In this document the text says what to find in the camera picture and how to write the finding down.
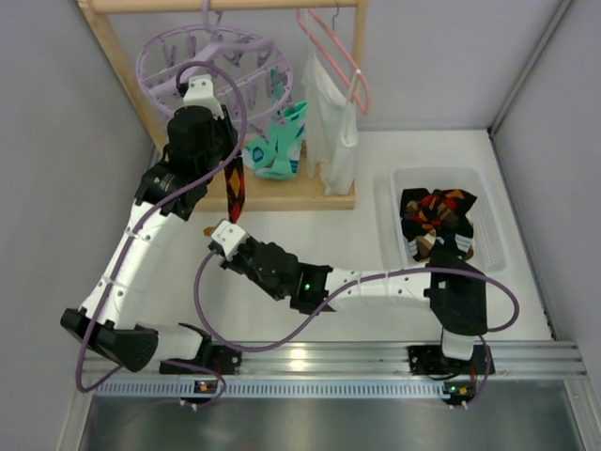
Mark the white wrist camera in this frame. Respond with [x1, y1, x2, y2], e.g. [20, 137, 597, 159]
[183, 74, 224, 119]
[208, 220, 250, 260]

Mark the black sock with blue accents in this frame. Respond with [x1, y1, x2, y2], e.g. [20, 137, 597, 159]
[439, 218, 474, 261]

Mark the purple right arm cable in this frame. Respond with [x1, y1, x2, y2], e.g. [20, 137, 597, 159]
[193, 248, 521, 352]

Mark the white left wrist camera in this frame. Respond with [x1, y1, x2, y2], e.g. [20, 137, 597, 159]
[183, 74, 224, 119]

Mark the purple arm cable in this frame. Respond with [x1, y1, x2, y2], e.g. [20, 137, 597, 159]
[193, 248, 521, 352]
[74, 63, 249, 395]

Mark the mint green patterned sock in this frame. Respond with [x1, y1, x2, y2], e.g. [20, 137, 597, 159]
[242, 109, 285, 172]

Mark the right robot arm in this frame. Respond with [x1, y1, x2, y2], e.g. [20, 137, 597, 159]
[209, 237, 488, 361]

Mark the white plastic laundry basket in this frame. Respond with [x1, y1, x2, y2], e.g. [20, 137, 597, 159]
[374, 163, 508, 276]

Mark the black sock with white stripes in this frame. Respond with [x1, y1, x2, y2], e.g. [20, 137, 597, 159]
[399, 188, 429, 259]

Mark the white cloth on hanger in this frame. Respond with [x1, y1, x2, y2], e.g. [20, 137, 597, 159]
[301, 52, 359, 195]

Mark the aluminium corner profile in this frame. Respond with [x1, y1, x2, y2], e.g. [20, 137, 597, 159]
[486, 0, 578, 142]

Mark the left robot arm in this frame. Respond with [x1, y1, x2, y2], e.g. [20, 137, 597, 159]
[60, 106, 238, 372]

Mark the aluminium mounting rail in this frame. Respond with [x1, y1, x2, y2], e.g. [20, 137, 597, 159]
[82, 340, 588, 380]

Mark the brown striped sock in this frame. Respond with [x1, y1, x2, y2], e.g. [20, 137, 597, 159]
[415, 226, 445, 261]

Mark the white slotted cable duct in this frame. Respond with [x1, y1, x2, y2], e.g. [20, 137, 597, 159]
[96, 378, 572, 401]

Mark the wooden drying rack frame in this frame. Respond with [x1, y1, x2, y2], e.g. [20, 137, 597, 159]
[80, 1, 370, 220]

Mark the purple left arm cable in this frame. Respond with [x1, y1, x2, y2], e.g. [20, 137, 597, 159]
[74, 63, 249, 395]

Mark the pink clothes hanger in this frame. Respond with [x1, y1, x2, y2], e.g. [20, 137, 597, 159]
[296, 8, 372, 117]

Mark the purple round clip hanger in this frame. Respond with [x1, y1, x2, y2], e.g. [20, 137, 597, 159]
[135, 1, 294, 134]

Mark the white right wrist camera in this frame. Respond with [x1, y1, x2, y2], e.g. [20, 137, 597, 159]
[208, 220, 250, 260]

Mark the black red argyle sock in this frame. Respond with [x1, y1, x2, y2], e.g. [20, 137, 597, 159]
[223, 156, 246, 224]
[413, 189, 477, 230]

